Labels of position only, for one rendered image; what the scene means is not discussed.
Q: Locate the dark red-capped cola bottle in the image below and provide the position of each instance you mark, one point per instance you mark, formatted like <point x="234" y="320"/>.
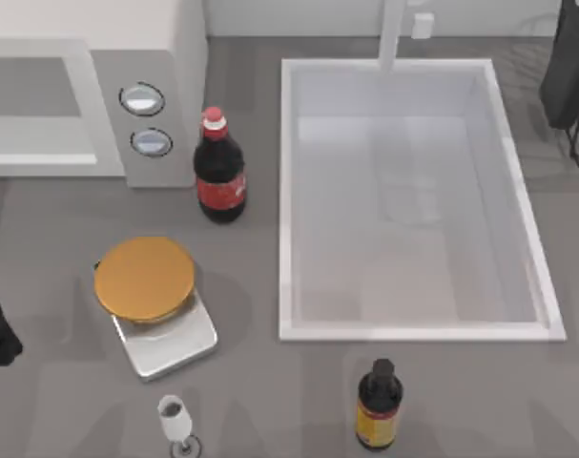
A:
<point x="220" y="176"/>

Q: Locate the silver kitchen scale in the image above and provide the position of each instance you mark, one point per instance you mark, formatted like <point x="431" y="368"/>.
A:
<point x="167" y="336"/>

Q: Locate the round grey microwave knob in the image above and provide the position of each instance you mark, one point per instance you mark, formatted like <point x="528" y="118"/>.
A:
<point x="150" y="142"/>
<point x="141" y="98"/>

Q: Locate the tall white tap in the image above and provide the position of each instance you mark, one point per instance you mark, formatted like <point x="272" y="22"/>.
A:
<point x="392" y="33"/>

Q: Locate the white sink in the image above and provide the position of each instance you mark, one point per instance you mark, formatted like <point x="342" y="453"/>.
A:
<point x="413" y="214"/>

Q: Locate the dark yellow-labelled sauce bottle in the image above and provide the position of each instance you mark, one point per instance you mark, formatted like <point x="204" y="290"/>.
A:
<point x="378" y="410"/>

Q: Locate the orange round scale plate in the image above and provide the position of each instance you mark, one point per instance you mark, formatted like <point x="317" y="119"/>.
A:
<point x="144" y="278"/>

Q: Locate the clear wine glass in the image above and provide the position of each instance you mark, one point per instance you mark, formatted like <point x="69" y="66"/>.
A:
<point x="174" y="420"/>

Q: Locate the pale microwave oven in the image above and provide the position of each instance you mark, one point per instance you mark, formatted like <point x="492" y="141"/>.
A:
<point x="79" y="138"/>

